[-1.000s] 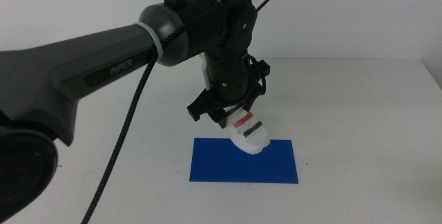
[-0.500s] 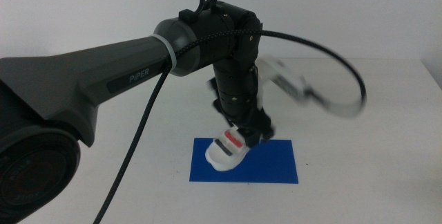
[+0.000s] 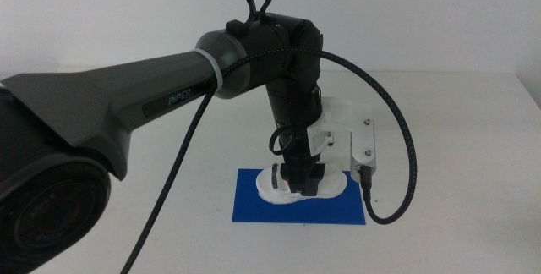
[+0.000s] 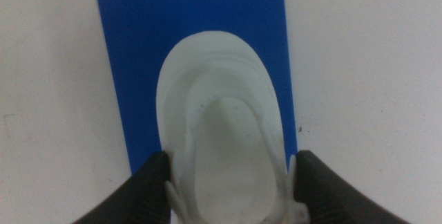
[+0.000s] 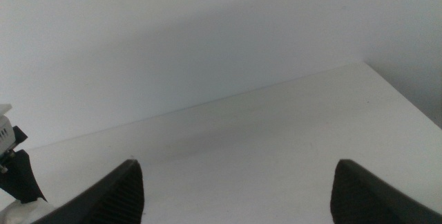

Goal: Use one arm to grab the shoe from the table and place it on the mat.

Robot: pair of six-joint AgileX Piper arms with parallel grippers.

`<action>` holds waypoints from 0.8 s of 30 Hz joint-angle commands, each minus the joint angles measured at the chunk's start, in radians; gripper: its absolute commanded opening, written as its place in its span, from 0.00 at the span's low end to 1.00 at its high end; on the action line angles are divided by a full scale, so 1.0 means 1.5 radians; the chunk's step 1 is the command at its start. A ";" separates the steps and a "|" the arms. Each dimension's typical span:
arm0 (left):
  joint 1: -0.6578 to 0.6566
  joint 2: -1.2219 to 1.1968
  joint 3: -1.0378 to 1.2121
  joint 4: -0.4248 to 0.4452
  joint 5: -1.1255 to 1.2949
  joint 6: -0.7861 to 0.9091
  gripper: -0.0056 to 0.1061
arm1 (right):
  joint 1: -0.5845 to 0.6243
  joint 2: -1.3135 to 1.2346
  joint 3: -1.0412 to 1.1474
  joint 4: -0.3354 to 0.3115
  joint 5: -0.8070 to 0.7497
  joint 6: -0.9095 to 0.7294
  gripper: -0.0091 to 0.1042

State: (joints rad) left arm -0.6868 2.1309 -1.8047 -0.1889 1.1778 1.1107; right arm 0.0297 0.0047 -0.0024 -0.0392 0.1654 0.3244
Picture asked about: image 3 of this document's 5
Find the black braided cable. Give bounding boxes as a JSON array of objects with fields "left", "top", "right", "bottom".
[{"left": 120, "top": 47, "right": 418, "bottom": 274}]

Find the small black wrist cable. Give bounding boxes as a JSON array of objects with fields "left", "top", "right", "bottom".
[{"left": 268, "top": 126, "right": 298, "bottom": 156}]

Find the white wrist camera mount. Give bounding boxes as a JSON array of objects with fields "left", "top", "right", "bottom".
[{"left": 306, "top": 97, "right": 377, "bottom": 169}]

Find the blue rectangular mat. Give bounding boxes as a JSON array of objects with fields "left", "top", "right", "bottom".
[{"left": 231, "top": 168, "right": 367, "bottom": 226}]

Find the white zip tie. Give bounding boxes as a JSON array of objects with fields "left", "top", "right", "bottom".
[{"left": 194, "top": 48, "right": 225, "bottom": 94}]

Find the white strappy sandal shoe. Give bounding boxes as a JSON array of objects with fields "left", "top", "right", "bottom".
[{"left": 255, "top": 162, "right": 348, "bottom": 206}]

